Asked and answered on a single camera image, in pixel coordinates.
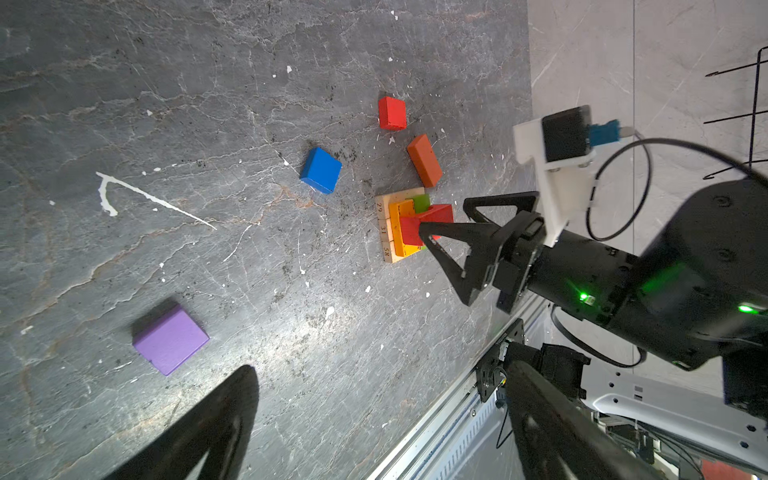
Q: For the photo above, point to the small purple block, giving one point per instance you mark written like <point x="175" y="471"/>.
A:
<point x="170" y="340"/>

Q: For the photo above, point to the small blue cube block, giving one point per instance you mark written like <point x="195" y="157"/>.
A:
<point x="321" y="171"/>

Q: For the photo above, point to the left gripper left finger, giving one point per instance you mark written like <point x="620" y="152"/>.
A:
<point x="215" y="434"/>

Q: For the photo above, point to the orange-red wood block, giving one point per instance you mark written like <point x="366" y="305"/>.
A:
<point x="425" y="161"/>

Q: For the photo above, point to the small red cube block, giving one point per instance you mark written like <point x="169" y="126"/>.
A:
<point x="392" y="114"/>

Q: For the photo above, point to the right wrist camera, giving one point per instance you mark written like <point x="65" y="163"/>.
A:
<point x="560" y="147"/>

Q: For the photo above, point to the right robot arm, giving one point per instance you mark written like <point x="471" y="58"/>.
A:
<point x="698" y="292"/>

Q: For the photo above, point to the long natural wood block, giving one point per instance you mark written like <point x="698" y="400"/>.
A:
<point x="389" y="253"/>

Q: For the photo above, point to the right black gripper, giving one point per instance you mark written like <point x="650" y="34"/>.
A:
<point x="472" y="255"/>

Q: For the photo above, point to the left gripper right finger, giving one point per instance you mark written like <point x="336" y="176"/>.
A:
<point x="555" y="440"/>

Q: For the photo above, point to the aluminium front rail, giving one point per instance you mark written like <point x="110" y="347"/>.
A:
<point x="456" y="437"/>

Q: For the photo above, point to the orange-yellow wood block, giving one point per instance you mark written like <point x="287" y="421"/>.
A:
<point x="396" y="209"/>

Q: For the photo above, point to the black wire hook rack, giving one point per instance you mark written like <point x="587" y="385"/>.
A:
<point x="754" y="111"/>

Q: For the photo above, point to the green wood block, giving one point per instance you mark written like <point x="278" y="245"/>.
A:
<point x="421" y="203"/>

